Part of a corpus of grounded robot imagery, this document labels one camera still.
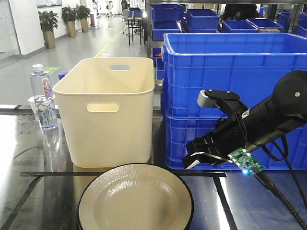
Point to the blue crates on rack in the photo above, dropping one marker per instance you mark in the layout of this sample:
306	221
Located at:
205	21

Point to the clear plastic cup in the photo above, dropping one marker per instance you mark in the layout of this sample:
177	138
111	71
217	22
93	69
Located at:
43	108

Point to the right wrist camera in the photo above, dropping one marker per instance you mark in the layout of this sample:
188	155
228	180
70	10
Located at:
226	101

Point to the blue plastic crate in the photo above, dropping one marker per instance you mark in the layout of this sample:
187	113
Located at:
249	64

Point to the green circuit board right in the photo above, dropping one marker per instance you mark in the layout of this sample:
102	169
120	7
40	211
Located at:
243	159

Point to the clear water bottle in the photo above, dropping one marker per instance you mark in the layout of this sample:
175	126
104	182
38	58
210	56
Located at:
41	85

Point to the blue bottle cap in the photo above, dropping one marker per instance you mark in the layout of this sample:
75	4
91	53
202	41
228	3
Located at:
62	75

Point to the gold pot plant far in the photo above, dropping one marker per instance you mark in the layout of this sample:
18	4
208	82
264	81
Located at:
82	14

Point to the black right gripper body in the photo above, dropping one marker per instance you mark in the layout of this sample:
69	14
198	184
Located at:
229	135

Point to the gold pot plant near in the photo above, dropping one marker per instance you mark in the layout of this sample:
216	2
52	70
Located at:
48	21

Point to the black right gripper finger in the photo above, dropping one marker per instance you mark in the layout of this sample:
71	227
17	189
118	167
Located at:
196	158
201	144

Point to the cream plastic storage bin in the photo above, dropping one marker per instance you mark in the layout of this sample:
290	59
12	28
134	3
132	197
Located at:
106	108

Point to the beige plate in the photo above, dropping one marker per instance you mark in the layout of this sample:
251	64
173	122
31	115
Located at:
136	196

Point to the gold pot plant middle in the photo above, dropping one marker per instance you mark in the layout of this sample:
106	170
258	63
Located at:
69	17

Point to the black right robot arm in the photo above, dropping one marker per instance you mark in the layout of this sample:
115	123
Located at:
249	128

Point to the gold pot plant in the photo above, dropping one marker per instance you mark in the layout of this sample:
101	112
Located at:
48	21
69	17
82	14

